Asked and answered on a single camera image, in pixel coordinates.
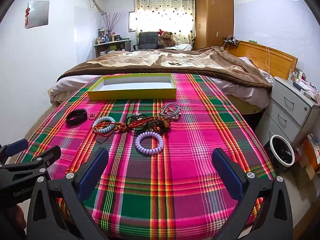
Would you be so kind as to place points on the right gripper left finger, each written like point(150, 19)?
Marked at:
point(57, 209)

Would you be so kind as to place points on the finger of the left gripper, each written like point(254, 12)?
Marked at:
point(12, 149)
point(39, 164)

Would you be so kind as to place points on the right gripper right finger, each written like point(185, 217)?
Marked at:
point(274, 220)

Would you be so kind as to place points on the black wristband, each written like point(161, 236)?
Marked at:
point(76, 117)

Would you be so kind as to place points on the orange red cord charm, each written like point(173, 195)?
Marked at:
point(139, 122)

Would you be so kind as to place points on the person's left hand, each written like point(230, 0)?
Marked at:
point(13, 223)

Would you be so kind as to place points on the black white trash bin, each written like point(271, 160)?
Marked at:
point(280, 153)

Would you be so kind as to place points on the pink plaid cloth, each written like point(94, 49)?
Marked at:
point(176, 194)

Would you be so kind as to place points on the grey nightstand drawers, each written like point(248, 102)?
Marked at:
point(289, 114)

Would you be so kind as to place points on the cluttered side desk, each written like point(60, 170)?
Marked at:
point(104, 48)

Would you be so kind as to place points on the yellow-green shallow tray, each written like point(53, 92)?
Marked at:
point(133, 86)

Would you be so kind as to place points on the wooden headboard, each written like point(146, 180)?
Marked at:
point(273, 61)

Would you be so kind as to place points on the purple dried branches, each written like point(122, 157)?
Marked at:
point(111, 21)

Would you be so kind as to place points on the dark grey armchair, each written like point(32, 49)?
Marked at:
point(147, 40)

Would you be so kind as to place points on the brown fleece blanket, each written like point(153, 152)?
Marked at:
point(211, 61)

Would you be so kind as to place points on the brown teddy bear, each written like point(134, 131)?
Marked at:
point(165, 39)

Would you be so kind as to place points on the patterned window curtain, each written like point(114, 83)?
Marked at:
point(176, 16)

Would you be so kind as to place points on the wooden wardrobe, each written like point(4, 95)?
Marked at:
point(214, 22)

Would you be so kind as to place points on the silver wall poster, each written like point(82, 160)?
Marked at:
point(36, 14)

